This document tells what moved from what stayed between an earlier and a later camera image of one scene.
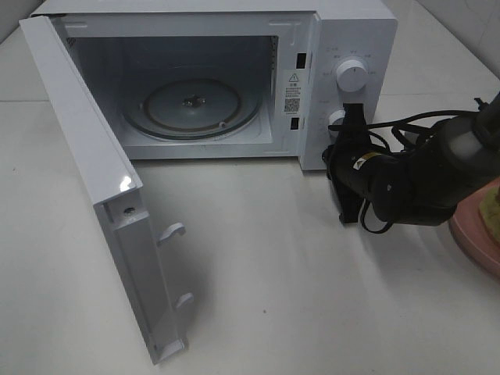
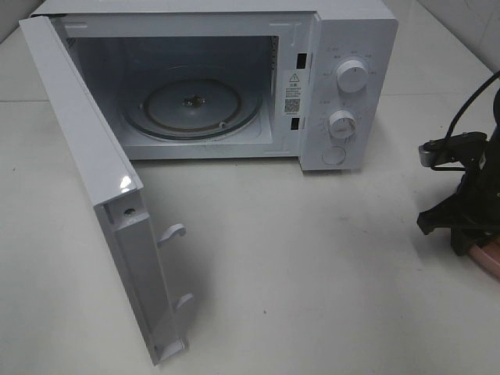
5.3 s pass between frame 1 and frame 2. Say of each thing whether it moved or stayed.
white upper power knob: stayed
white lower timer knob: stayed
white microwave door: stayed
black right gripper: moved
